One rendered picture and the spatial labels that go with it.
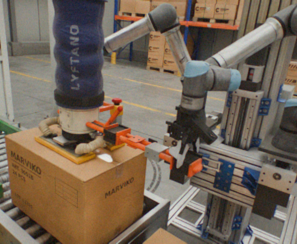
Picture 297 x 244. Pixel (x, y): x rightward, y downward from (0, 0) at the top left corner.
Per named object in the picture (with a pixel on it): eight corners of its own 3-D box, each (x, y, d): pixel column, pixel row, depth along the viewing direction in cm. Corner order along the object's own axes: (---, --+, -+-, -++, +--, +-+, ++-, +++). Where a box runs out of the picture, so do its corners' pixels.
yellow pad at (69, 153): (33, 140, 137) (33, 130, 135) (52, 134, 144) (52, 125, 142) (77, 164, 117) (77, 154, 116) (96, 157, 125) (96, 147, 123)
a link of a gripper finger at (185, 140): (181, 154, 97) (190, 131, 97) (186, 156, 96) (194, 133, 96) (175, 152, 93) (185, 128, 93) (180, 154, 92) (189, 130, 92)
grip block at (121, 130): (101, 140, 119) (101, 127, 117) (118, 134, 126) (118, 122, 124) (115, 146, 114) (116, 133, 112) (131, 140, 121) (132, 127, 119)
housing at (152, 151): (143, 156, 107) (144, 146, 106) (154, 151, 112) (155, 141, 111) (157, 163, 103) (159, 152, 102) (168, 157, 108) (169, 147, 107)
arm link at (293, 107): (294, 122, 136) (302, 95, 131) (317, 132, 124) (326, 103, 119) (273, 122, 133) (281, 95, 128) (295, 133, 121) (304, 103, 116)
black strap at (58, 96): (43, 97, 128) (43, 88, 126) (84, 90, 145) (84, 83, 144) (74, 109, 115) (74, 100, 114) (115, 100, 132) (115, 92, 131)
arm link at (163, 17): (182, 21, 134) (93, 65, 143) (180, 21, 144) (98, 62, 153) (171, -3, 130) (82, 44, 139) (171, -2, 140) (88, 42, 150)
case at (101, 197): (11, 202, 153) (4, 135, 139) (71, 175, 184) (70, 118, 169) (84, 261, 121) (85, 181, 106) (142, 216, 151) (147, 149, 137)
